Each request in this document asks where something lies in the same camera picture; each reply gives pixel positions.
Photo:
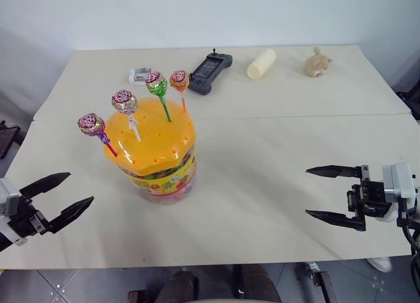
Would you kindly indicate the lollipop with green stick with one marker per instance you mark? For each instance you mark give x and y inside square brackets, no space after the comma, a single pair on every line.
[157,83]

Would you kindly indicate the small white packet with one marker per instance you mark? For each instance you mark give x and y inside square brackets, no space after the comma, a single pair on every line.
[139,76]

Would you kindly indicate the lollipop with purple stick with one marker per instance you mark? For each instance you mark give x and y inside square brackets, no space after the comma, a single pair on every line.
[91,124]

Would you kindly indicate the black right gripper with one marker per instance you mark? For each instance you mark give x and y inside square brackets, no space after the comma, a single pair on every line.
[370,198]

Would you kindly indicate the dark rounded shape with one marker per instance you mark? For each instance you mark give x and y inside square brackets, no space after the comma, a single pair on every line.
[178,288]

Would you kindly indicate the beige plush toy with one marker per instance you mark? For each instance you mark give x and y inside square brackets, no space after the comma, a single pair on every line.
[316,64]

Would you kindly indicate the lollipop with orange stick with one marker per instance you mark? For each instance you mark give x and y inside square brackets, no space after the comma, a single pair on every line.
[179,80]

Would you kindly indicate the candy jar with orange lid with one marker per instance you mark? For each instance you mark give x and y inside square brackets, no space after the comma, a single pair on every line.
[157,152]

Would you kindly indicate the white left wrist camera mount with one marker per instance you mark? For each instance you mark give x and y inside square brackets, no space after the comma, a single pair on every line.
[8,196]

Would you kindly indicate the black handheld game controller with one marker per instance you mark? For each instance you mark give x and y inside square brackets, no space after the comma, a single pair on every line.
[206,71]

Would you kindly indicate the white shoe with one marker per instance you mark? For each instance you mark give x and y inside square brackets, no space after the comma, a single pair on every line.
[380,264]

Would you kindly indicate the cream cylinder roll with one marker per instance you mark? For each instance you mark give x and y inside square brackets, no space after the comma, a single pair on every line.
[260,64]

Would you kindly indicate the lollipop with white stick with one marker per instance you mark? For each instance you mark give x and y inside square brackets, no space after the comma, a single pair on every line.
[124,101]

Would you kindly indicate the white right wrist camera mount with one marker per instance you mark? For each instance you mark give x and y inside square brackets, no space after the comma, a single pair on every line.
[398,181]

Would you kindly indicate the black crate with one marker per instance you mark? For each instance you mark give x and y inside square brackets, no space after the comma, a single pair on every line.
[7,139]

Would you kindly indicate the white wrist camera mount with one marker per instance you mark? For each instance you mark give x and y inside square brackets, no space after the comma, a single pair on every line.
[398,181]
[8,196]

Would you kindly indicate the grey metal frame bar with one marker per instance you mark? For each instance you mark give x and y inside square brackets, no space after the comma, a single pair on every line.
[320,281]

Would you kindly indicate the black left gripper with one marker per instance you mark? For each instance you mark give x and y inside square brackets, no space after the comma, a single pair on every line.
[28,219]

